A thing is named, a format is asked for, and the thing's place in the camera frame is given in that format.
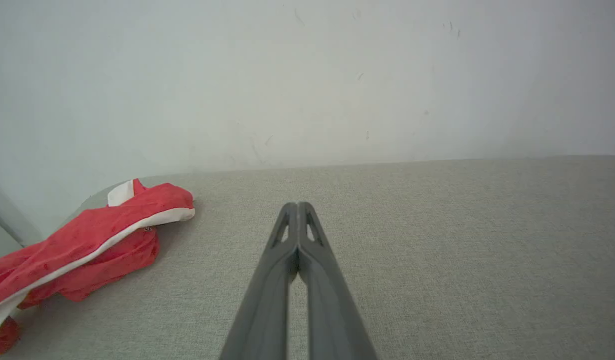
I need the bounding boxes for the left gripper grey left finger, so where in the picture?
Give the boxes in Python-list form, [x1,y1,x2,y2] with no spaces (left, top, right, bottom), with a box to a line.
[220,202,300,360]

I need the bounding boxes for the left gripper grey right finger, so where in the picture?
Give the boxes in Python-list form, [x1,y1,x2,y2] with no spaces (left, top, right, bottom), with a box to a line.
[298,202,379,360]

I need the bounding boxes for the red garment with white trim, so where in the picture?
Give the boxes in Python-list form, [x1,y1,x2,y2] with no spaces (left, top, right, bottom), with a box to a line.
[0,178,196,356]

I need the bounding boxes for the grey fabric sofa seat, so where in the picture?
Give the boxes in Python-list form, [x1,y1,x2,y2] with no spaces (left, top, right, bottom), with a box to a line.
[0,155,615,360]

